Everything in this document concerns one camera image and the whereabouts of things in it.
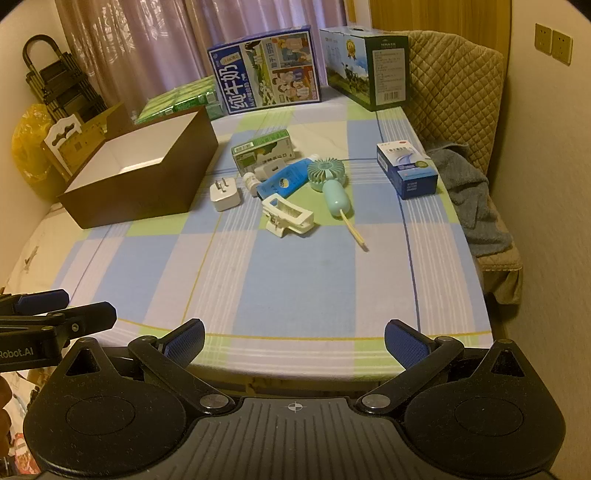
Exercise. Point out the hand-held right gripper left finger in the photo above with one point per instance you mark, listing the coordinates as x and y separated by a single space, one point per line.
184 341

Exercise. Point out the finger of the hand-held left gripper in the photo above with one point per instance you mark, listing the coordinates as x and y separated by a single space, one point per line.
87 319
44 301

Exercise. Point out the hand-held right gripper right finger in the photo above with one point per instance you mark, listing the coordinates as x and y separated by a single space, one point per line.
406 344

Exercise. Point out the thin wooden stick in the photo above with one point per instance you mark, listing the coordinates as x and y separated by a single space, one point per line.
354 230

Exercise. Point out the white charger plug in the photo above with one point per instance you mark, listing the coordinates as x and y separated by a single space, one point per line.
225 194

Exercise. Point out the brown cardboard box flap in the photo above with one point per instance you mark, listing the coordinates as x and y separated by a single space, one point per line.
161 184

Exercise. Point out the white plastic clip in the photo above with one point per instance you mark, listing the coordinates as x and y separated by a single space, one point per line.
288 214

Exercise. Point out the white pill bottle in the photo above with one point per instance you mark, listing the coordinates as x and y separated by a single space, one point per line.
251 184

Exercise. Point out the blue and white medicine box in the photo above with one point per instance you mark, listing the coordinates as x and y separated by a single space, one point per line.
408 168

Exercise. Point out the mint handheld fan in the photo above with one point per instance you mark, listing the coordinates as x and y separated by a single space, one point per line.
330 182

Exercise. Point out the blue tube with white cap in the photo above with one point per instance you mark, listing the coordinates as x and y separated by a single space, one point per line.
284 177

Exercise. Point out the small green medicine box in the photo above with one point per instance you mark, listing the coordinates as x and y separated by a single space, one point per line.
261 150

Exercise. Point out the person's left hand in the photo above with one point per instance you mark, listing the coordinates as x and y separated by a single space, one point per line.
4 397

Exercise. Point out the plaid tablecloth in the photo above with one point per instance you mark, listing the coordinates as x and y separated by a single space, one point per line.
277 286

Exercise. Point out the yellow plastic bag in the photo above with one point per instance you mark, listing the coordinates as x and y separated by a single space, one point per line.
30 152

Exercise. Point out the grey towel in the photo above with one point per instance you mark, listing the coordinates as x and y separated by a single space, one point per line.
475 203

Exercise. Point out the white carved wooden board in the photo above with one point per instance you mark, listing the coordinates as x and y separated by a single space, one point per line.
64 138

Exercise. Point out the brown cardboard box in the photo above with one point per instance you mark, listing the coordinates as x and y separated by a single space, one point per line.
99 131

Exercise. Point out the black folding step stool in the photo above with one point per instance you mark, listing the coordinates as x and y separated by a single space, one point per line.
60 78

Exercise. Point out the green shrink-wrapped drink pack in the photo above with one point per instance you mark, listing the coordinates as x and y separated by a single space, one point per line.
180 99

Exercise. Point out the chair with quilted beige cover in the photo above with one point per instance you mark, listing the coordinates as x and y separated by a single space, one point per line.
457 92

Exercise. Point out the pink patterned curtain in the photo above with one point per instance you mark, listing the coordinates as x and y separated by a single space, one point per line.
152 46

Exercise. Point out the green cow print carton case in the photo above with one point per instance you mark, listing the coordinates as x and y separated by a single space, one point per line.
369 69

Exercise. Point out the blue milk carton case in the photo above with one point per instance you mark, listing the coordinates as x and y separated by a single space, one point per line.
263 69

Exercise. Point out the beige wall socket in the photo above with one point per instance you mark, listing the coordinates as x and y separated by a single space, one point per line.
562 47
543 36

